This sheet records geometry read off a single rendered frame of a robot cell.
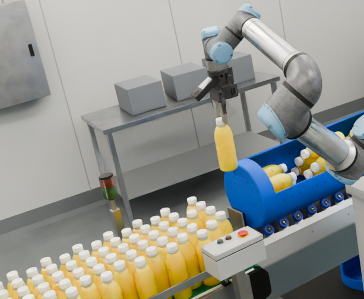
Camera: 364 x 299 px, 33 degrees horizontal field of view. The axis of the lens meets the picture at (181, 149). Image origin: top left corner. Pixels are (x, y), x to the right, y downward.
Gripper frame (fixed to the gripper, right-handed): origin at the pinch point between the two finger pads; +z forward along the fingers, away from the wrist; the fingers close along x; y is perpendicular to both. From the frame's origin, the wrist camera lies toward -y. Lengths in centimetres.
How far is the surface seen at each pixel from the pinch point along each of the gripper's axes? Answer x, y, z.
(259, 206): -10.3, 5.4, 35.8
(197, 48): 327, 135, 73
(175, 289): -26, -40, 44
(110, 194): 30, -42, 29
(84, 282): -21, -69, 30
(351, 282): 29, 73, 132
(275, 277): -14, 6, 69
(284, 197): -12.1, 15.9, 35.3
